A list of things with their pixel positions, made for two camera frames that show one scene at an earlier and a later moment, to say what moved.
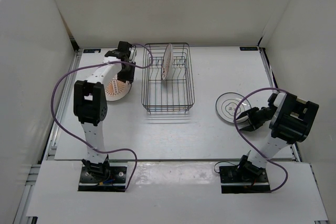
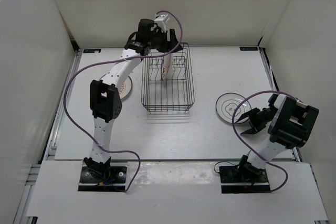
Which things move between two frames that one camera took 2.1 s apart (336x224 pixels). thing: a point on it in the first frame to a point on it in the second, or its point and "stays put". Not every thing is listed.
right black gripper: (254, 125) stays put
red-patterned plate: (167, 60) stays put
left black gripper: (129, 77) to (167, 45)
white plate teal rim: (227, 104) stays put
